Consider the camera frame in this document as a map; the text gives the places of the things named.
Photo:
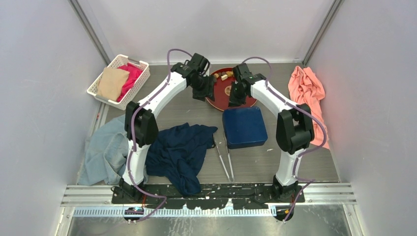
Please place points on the salmon pink cloth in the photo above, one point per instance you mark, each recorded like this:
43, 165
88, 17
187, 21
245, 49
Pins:
305, 88

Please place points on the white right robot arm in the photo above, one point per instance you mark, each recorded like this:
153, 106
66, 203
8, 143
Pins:
294, 130

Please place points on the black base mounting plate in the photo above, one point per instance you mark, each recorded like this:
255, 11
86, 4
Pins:
212, 196

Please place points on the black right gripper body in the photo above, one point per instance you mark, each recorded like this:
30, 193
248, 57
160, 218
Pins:
236, 97

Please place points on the pink magenta cloth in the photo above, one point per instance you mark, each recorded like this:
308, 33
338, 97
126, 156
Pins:
134, 73

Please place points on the white plastic basket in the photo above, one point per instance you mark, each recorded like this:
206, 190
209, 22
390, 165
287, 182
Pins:
121, 60

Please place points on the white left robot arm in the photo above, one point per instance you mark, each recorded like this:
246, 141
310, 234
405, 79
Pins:
141, 125

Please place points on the beige cloth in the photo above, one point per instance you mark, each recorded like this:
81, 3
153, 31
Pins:
111, 83

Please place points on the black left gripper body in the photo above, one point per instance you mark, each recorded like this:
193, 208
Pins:
203, 86

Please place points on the blue tin lid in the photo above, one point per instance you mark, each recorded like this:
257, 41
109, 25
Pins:
244, 127

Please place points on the red round tray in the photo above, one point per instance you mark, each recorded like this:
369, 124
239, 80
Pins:
222, 88

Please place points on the light blue cloth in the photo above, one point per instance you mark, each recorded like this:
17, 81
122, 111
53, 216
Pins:
106, 154

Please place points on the dark blue cloth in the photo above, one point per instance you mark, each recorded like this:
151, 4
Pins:
178, 154

